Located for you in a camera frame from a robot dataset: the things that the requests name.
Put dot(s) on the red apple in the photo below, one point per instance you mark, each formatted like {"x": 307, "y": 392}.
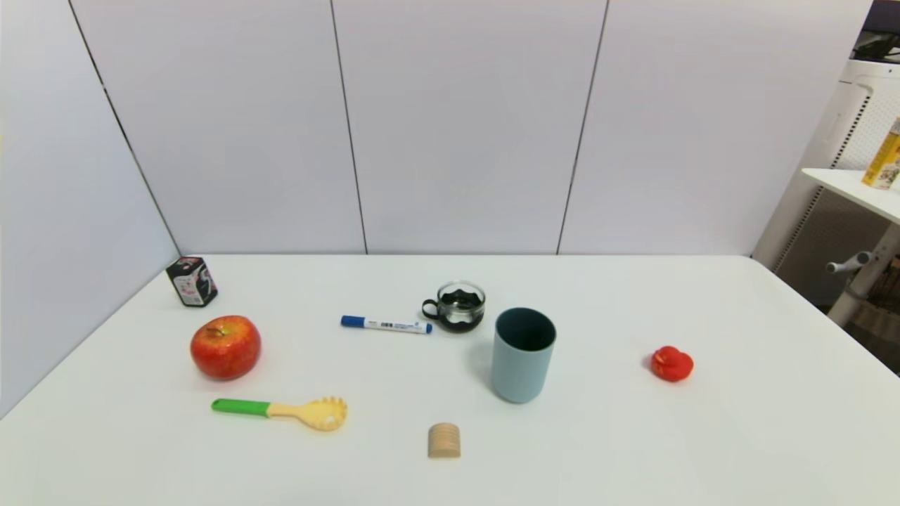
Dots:
{"x": 226, "y": 347}

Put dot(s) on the glass cup with black holder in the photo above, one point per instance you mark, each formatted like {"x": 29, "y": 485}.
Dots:
{"x": 460, "y": 309}

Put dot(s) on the blue capped white marker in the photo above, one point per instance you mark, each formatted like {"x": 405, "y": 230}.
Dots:
{"x": 387, "y": 325}

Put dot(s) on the grey-blue plastic cup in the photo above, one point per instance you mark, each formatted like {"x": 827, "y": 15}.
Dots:
{"x": 522, "y": 369}

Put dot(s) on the small wooden cylinder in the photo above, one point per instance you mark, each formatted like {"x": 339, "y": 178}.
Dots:
{"x": 444, "y": 440}

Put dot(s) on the red rubber duck toy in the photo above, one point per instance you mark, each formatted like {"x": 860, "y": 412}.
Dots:
{"x": 671, "y": 364}

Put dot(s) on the black printed tin box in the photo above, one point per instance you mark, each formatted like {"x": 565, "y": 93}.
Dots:
{"x": 191, "y": 281}

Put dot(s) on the white side table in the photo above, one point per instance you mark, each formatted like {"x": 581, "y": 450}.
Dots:
{"x": 854, "y": 186}

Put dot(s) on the white perforated cabinet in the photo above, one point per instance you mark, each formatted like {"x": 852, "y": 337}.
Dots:
{"x": 840, "y": 119}

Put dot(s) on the yellow bottle on side table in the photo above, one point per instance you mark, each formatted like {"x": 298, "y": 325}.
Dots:
{"x": 884, "y": 158}

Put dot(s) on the black device on cabinet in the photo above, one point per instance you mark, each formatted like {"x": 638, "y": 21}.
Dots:
{"x": 879, "y": 46}

